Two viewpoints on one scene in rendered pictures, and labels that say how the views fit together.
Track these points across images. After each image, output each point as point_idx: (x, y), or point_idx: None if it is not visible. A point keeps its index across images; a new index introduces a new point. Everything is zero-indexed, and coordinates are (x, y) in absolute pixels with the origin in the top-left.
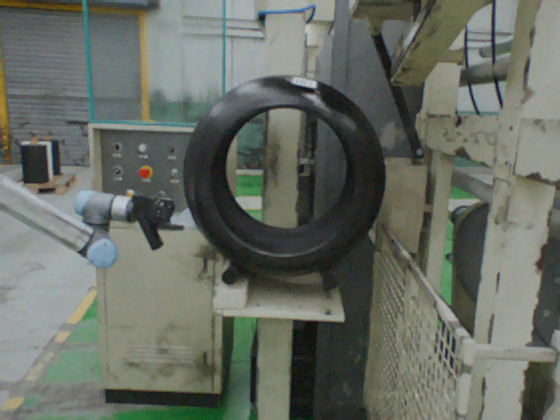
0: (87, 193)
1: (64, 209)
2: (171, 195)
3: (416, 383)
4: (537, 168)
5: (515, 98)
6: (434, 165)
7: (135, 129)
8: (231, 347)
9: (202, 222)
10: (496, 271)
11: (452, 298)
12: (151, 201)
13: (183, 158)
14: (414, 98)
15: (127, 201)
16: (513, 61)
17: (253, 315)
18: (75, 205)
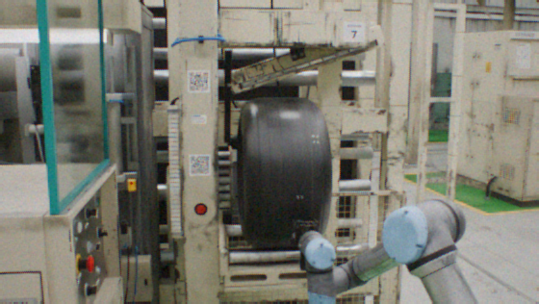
0: (325, 240)
1: None
2: (89, 282)
3: (349, 242)
4: (360, 128)
5: (334, 101)
6: (219, 145)
7: (90, 197)
8: None
9: (328, 217)
10: (337, 179)
11: (171, 248)
12: (318, 223)
13: (90, 220)
14: (151, 99)
15: (319, 233)
16: (326, 85)
17: None
18: (335, 255)
